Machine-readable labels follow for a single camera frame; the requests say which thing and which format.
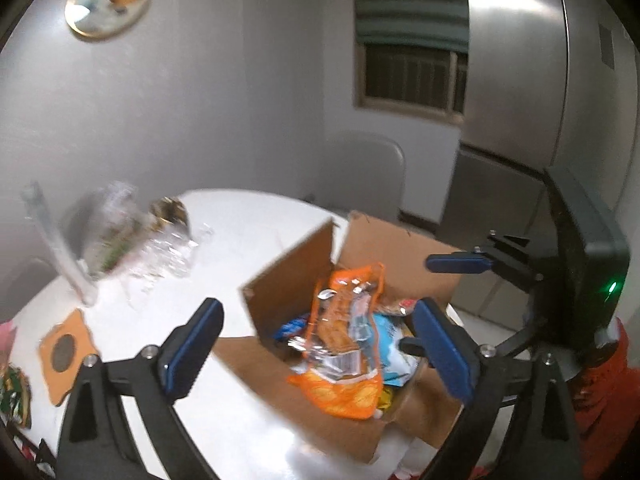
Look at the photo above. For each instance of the blue cracker packet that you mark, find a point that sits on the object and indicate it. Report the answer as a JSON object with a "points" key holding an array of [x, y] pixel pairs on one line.
{"points": [[387, 340]]}

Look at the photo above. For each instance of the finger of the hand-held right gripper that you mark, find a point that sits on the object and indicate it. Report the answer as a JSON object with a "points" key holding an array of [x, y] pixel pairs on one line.
{"points": [[455, 262], [412, 346]]}

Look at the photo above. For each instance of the orange coaster mat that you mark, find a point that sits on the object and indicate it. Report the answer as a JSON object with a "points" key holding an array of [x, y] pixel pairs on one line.
{"points": [[55, 382]]}

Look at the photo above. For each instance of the person's right forearm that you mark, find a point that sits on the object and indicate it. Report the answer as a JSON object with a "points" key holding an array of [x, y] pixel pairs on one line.
{"points": [[605, 410]]}

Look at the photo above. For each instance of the clear plastic tube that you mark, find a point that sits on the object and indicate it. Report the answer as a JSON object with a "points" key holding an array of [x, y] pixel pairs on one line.
{"points": [[55, 245]]}

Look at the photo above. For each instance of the medium round wall picture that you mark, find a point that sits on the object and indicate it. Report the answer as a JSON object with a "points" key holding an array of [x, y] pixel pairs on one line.
{"points": [[107, 2]]}

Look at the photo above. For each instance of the clear bag green contents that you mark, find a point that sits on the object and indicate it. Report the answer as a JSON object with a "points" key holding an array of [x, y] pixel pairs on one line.
{"points": [[110, 240]]}

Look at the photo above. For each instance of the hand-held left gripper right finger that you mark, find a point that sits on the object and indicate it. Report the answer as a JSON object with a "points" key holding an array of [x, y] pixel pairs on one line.
{"points": [[445, 355]]}

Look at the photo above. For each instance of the silver refrigerator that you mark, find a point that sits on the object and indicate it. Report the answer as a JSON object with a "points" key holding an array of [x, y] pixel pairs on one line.
{"points": [[515, 60]]}

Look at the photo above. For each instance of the green striped window blind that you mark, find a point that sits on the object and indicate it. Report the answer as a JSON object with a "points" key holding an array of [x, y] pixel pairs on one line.
{"points": [[410, 5]]}

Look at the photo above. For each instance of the dark blue snack packet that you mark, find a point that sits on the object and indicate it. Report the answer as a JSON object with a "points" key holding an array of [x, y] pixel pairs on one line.
{"points": [[292, 327]]}

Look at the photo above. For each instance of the green yellow snack packet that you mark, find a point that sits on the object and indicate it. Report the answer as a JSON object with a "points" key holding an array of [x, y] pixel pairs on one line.
{"points": [[17, 395]]}

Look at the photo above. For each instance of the gold wrapper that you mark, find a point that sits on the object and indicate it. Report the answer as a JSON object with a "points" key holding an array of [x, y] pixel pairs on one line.
{"points": [[170, 212]]}

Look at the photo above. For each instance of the crumpled clear plastic wrap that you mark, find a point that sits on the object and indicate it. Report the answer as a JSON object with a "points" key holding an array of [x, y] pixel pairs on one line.
{"points": [[165, 260]]}

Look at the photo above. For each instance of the window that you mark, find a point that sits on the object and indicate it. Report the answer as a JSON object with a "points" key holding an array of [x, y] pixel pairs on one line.
{"points": [[410, 80]]}

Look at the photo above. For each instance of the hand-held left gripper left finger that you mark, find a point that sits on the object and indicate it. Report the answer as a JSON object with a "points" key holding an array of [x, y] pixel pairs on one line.
{"points": [[192, 355]]}

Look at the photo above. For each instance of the pink bag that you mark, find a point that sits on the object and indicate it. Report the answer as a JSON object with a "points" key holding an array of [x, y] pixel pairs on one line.
{"points": [[6, 337]]}

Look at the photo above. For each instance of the cardboard box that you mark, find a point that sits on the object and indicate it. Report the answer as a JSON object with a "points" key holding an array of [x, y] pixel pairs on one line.
{"points": [[295, 270]]}

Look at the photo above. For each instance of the orange snack packet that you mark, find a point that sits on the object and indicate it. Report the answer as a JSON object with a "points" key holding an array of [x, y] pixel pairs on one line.
{"points": [[340, 395]]}

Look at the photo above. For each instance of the light grey chair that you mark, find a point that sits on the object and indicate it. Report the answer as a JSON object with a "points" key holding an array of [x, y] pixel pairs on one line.
{"points": [[360, 175]]}

